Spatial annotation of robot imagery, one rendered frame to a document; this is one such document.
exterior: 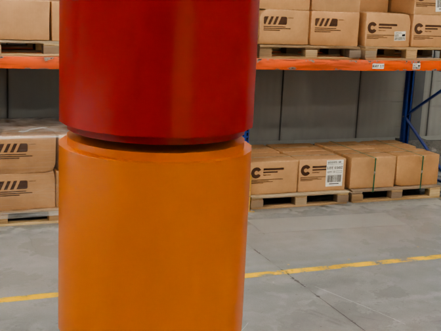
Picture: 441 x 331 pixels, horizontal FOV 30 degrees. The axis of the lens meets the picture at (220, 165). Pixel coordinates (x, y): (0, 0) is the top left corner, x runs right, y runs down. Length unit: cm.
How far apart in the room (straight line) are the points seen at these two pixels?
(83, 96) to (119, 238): 3
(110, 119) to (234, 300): 6
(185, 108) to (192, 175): 2
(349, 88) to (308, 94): 59
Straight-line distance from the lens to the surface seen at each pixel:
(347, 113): 1067
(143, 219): 19
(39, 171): 797
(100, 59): 19
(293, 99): 1026
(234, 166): 20
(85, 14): 19
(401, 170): 970
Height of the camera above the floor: 231
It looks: 12 degrees down
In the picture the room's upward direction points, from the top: 3 degrees clockwise
